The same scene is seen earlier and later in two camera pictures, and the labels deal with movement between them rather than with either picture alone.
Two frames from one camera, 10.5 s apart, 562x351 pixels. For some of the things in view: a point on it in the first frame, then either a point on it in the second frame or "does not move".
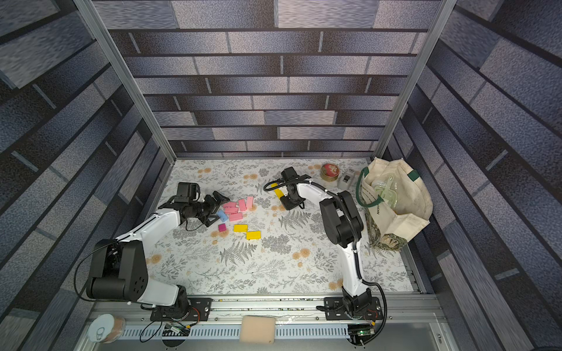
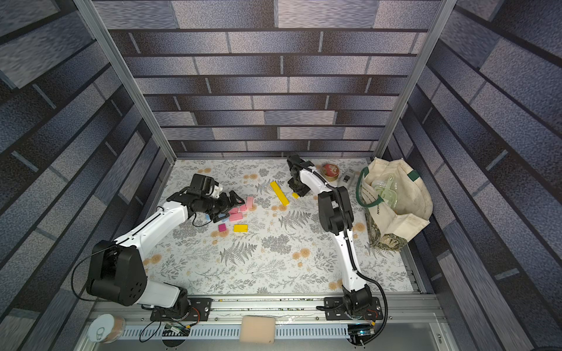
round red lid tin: [329, 172] does not move
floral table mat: [254, 242] does not move
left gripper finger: [219, 198] -> [233, 197]
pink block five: [235, 216] does not move
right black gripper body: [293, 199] -> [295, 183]
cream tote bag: [396, 199] does not move
